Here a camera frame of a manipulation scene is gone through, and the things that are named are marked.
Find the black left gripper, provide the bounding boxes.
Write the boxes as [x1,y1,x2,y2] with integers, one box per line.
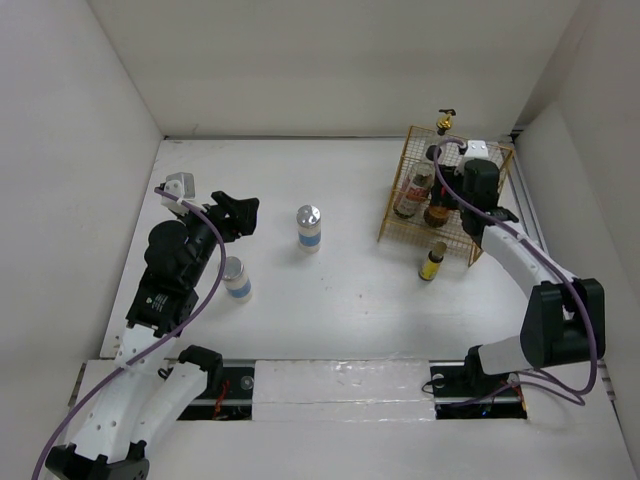
[175,191,257,286]

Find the red lid sauce jar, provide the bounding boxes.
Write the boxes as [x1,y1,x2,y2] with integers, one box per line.
[423,201,450,228]

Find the dark sauce bottle black cap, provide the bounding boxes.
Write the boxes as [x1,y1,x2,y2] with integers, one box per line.
[393,161,434,219]

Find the spice jar silver lid blue label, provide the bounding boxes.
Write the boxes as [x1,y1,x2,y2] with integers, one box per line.
[222,256,252,303]

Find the tall clear dispenser bottle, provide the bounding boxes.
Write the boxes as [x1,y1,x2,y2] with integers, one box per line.
[425,109,457,161]

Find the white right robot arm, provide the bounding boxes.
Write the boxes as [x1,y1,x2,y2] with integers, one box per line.
[434,159,606,396]

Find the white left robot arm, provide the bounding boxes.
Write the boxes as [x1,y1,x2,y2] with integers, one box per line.
[32,184,259,479]

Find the small yellow label bottle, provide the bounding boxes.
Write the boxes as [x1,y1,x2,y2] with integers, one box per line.
[419,241,447,281]

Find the gold wire basket rack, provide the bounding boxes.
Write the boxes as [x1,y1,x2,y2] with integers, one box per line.
[378,126,482,265]

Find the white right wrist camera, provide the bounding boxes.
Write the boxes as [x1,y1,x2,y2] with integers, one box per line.
[459,140,490,161]

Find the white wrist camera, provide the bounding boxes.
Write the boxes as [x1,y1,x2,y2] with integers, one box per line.
[160,172,196,215]
[459,140,490,161]

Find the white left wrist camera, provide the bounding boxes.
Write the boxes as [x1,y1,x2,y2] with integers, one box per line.
[160,172,196,215]

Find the black mounting rail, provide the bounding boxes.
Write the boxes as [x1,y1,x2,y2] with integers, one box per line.
[179,359,527,423]

